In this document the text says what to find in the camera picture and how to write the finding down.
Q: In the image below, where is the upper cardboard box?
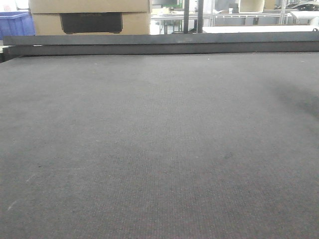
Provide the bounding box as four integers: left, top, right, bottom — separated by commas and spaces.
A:
29, 0, 151, 13

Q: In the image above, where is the lower cardboard box black label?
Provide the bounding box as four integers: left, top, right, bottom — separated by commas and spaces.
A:
32, 12, 151, 35

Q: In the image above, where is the white background table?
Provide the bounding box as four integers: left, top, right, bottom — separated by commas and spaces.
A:
202, 25, 319, 33

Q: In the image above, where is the black vertical pole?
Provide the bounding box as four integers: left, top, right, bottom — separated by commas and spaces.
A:
183, 0, 189, 34
197, 0, 204, 33

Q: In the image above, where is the dark grey foam board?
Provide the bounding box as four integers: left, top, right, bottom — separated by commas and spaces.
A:
3, 31, 319, 59

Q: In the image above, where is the blue plastic crate background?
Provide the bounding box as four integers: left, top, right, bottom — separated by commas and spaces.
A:
0, 11, 35, 40

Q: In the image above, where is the dark grey table mat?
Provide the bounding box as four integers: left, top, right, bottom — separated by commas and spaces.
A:
0, 53, 319, 239

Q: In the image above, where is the black vertical pole right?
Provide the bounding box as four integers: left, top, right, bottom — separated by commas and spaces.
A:
197, 0, 204, 33

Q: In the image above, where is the black vertical pole left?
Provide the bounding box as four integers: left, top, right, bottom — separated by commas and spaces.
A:
183, 0, 189, 34

